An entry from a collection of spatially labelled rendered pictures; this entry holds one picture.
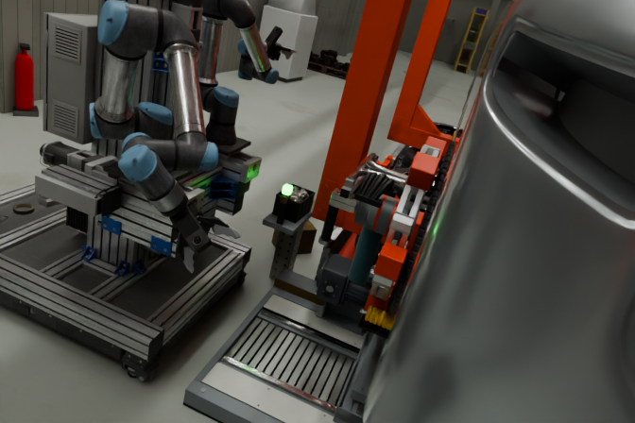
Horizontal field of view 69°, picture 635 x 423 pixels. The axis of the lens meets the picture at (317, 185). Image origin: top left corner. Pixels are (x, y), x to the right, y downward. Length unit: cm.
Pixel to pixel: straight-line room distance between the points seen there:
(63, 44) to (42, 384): 127
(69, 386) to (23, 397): 15
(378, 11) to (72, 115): 130
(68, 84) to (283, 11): 635
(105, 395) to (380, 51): 173
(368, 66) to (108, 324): 146
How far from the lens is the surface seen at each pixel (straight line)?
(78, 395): 207
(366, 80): 207
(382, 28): 205
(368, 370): 199
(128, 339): 197
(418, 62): 398
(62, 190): 183
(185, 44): 135
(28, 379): 215
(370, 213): 166
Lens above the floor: 153
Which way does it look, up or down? 22 degrees down
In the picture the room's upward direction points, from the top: 14 degrees clockwise
